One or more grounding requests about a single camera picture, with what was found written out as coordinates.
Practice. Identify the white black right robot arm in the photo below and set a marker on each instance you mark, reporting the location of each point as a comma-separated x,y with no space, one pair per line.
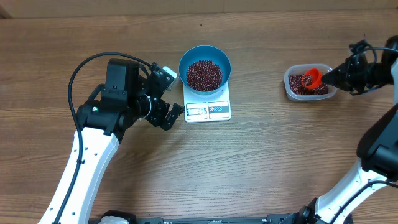
376,166

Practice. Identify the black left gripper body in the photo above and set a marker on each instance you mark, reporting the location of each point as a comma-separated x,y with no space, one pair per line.
157,112

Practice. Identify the red adzuki beans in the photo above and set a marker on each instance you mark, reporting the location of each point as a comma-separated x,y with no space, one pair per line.
205,75

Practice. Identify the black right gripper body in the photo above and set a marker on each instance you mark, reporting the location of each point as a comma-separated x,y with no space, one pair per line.
359,76

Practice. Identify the blue plastic bowl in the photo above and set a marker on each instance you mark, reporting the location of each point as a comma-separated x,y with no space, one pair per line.
205,52

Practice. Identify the orange measuring scoop blue handle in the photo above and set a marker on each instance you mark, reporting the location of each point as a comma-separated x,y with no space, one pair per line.
312,79

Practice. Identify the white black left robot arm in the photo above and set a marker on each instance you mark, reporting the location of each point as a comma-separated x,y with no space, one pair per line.
130,92

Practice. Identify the clear plastic bean container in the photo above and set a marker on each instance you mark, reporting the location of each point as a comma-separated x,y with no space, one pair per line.
301,69

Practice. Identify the white digital kitchen scale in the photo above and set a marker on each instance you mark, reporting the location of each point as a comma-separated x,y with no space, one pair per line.
207,108

